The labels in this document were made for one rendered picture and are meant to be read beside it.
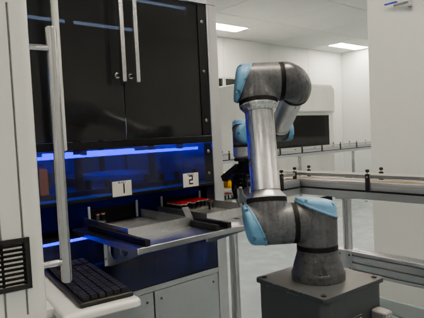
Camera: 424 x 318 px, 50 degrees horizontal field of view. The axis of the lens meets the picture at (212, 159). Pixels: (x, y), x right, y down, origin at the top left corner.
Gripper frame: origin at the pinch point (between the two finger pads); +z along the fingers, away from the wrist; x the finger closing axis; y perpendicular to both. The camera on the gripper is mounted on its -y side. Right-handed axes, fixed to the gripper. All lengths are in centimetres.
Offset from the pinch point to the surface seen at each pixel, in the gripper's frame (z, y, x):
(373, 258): 38, 8, 86
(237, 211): 1.5, 1.9, -4.0
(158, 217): 2.3, -18.5, -28.4
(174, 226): 2.3, 1.9, -35.2
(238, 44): -195, -484, 471
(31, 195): -18, 32, -94
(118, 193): -8.7, -24.0, -42.8
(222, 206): 2.6, -18.3, 5.6
